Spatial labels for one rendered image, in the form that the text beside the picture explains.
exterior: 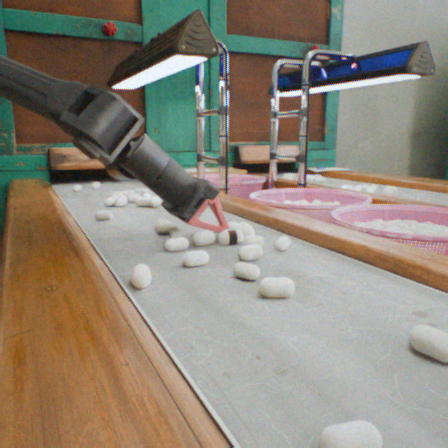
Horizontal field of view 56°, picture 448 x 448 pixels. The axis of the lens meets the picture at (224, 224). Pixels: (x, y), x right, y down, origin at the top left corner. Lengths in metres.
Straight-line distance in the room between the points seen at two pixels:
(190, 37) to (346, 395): 0.63
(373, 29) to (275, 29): 1.69
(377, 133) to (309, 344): 3.15
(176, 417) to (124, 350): 0.08
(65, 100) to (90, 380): 0.43
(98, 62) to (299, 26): 0.83
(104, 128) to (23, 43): 0.98
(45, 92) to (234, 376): 0.48
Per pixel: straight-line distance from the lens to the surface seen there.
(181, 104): 1.61
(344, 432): 0.24
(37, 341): 0.32
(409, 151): 3.74
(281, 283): 0.43
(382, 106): 3.48
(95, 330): 0.33
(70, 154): 1.46
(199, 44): 0.79
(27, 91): 0.67
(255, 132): 1.74
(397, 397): 0.31
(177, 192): 0.62
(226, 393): 0.29
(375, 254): 0.56
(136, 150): 0.59
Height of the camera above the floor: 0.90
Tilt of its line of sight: 12 degrees down
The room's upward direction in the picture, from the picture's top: straight up
